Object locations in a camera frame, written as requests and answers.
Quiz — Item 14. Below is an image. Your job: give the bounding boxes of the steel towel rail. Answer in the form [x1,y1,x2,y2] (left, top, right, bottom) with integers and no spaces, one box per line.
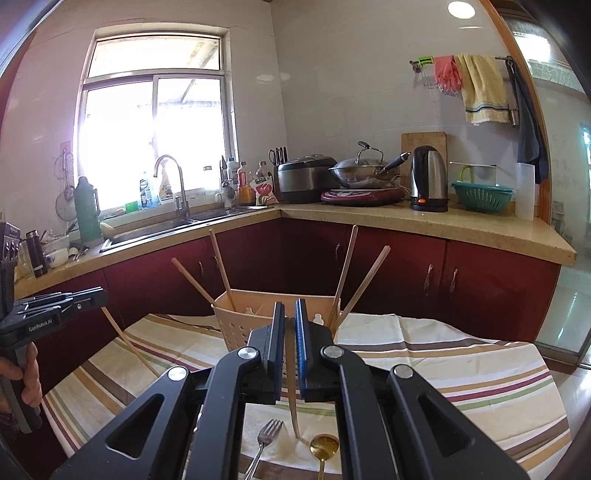
[409,54,514,75]

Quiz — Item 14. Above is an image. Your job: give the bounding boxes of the green plastic colander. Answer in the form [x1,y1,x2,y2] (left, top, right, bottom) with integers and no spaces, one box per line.
[450,180,515,214]

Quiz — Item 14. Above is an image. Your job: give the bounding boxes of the steel wok lid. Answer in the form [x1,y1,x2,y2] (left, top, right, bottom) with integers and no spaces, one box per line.
[335,141,389,169]

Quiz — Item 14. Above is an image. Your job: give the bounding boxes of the white spray bottle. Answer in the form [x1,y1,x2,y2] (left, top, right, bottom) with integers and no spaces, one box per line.
[157,166,176,205]

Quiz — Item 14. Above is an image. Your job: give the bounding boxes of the yellow towel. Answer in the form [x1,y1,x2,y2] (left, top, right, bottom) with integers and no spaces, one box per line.
[455,54,511,125]

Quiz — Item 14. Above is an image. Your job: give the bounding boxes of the green thermos flask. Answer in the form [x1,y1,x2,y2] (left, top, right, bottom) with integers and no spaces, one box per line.
[74,176,102,243]

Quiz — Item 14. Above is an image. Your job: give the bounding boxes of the red induction cooktop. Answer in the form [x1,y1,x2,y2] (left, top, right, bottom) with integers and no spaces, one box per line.
[321,187,402,207]

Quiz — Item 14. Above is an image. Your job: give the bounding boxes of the dark red kitchen cabinet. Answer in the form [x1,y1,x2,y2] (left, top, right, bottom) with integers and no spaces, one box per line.
[14,217,561,398]

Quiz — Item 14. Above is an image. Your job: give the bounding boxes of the red and white bag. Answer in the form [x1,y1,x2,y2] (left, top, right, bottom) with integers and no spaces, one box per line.
[249,178,280,206]

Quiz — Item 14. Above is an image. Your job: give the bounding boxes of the pink rubber gloves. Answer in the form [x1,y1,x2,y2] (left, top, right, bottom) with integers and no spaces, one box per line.
[433,55,463,97]

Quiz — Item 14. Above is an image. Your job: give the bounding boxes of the person's left hand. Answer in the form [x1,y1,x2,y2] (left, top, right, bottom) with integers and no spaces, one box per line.
[20,343,44,408]

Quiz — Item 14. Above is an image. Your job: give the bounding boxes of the sliding glass door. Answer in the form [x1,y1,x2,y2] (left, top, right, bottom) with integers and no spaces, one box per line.
[503,14,591,365]

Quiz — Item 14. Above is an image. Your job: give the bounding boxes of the black knife block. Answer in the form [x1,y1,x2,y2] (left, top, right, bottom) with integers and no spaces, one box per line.
[269,147,288,181]

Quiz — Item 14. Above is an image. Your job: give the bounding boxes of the striped tablecloth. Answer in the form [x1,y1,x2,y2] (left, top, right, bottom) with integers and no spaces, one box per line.
[41,313,571,480]

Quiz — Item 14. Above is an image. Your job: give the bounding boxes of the hanging mesh strainer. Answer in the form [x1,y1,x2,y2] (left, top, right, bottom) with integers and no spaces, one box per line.
[55,148,77,220]

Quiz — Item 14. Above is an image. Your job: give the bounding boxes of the steel wok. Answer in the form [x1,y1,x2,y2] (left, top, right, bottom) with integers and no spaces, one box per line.
[329,151,411,190]

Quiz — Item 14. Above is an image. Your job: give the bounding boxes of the grey rice cooker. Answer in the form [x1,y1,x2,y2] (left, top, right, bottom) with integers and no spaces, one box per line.
[276,154,338,205]

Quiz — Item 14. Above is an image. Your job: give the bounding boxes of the wooden cutting board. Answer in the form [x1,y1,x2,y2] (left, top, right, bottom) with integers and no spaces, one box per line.
[401,131,448,185]

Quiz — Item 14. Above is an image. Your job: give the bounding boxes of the beige stone countertop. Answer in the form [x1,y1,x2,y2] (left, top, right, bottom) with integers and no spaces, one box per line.
[14,200,578,301]

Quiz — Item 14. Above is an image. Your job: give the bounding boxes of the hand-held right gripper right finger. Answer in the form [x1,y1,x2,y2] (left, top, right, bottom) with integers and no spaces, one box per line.
[294,298,532,480]

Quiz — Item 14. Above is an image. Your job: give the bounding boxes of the kitchen window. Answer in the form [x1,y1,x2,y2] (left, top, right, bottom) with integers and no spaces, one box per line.
[74,27,241,217]

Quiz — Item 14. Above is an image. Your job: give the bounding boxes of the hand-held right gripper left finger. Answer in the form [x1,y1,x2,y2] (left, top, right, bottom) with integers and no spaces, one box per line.
[48,301,287,480]

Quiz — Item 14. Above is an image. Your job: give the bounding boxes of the translucent plastic cup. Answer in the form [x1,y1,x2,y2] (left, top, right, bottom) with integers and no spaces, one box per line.
[515,162,536,221]

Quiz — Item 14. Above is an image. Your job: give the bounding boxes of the wooden door frame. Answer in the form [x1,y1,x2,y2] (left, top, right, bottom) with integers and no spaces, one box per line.
[480,0,583,268]

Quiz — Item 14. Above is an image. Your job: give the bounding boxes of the orange liquid bottle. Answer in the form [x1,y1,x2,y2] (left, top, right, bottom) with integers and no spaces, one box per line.
[237,161,256,206]

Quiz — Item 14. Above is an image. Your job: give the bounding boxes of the gold metal spoon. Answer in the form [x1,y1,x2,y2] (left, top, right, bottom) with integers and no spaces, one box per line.
[309,433,341,480]

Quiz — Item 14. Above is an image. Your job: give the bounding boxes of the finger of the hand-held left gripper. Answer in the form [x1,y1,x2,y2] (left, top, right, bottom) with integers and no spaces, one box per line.
[14,287,108,324]
[17,292,75,309]

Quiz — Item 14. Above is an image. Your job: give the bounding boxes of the black insulated bottle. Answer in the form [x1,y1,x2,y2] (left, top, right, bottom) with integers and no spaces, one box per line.
[25,230,48,278]

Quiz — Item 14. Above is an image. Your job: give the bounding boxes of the beige perforated utensil basket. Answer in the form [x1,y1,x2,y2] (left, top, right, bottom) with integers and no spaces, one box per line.
[211,289,342,365]

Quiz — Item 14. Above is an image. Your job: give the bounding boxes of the stainless steel fork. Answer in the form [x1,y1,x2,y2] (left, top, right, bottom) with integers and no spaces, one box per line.
[243,418,284,480]

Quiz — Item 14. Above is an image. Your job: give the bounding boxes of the dark blue cloth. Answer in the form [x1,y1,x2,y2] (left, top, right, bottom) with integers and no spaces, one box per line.
[508,58,550,185]

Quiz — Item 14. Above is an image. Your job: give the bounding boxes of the sieve with green handle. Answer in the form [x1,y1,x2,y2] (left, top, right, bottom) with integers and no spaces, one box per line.
[449,161,498,185]

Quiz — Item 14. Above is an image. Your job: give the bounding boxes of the steel electric kettle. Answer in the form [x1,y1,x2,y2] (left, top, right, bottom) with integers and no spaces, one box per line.
[409,145,450,213]

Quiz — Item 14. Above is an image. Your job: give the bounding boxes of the steel sink faucet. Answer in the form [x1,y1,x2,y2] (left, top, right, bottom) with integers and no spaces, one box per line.
[154,154,191,220]

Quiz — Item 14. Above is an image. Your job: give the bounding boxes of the clear drinking glass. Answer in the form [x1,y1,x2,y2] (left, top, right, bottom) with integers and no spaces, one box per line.
[16,240,34,281]

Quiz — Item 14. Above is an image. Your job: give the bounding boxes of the stainless steel sink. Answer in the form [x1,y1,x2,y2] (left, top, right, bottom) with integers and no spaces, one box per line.
[99,205,271,252]

